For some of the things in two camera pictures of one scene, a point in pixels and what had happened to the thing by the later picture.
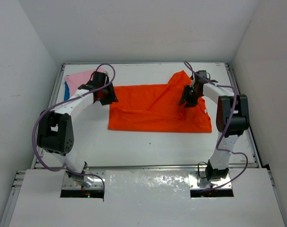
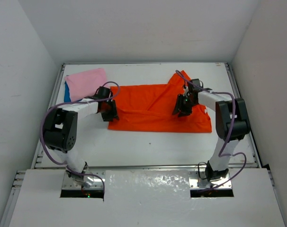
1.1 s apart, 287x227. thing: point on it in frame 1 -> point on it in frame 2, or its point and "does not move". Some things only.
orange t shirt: [156, 108] does not move
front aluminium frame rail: [232, 167] does not move
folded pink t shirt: [75, 80] does not move
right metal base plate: [198, 180] does not move
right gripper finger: [190, 103] -> [183, 112]
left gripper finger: [114, 99] -> [114, 108]
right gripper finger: [184, 95] -> [178, 104]
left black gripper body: [107, 95] -> [109, 110]
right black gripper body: [192, 94] -> [187, 102]
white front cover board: [147, 198] does not move
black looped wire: [198, 171] does not move
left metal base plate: [68, 183] does not move
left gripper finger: [106, 101] -> [109, 116]
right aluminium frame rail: [248, 134] does not move
